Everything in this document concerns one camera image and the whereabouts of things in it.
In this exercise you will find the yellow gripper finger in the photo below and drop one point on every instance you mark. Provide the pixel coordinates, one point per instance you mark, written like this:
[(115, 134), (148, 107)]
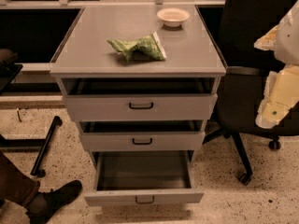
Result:
[(267, 41), (281, 94)]

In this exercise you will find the grey bottom drawer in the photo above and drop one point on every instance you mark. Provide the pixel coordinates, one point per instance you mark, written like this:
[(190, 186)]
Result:
[(146, 177)]

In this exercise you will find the grey drawer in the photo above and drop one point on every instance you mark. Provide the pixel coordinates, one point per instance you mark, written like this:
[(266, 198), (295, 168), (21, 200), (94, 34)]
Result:
[(146, 177), (116, 99), (141, 135)]

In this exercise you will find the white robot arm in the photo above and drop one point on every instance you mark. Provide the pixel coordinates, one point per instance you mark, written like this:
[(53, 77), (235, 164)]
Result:
[(287, 39)]

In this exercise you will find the grey drawer cabinet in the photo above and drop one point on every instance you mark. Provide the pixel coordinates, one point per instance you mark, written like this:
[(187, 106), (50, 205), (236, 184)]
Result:
[(190, 52)]

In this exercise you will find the grey middle drawer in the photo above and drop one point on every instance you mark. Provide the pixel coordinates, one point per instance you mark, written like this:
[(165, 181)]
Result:
[(141, 135)]

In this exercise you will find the grey top drawer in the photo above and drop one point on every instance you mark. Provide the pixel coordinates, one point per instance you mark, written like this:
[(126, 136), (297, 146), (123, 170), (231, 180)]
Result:
[(116, 99)]

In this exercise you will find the black office chair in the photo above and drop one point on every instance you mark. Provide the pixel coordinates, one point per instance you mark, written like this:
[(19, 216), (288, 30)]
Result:
[(235, 27)]

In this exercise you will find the white small bowl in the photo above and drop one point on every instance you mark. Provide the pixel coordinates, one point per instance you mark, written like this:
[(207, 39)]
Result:
[(173, 17)]

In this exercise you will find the green crumpled snack bag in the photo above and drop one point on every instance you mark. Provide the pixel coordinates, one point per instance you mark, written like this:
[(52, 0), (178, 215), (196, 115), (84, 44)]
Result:
[(150, 45)]

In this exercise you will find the black shoe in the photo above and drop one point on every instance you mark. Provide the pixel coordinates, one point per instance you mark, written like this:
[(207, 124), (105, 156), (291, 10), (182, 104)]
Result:
[(45, 204)]

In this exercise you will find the black table leg base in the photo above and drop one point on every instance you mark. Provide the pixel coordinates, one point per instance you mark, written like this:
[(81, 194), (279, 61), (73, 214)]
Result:
[(38, 145)]

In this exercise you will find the brown trouser leg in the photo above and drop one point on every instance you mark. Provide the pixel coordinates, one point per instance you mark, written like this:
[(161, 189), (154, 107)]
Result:
[(14, 185)]

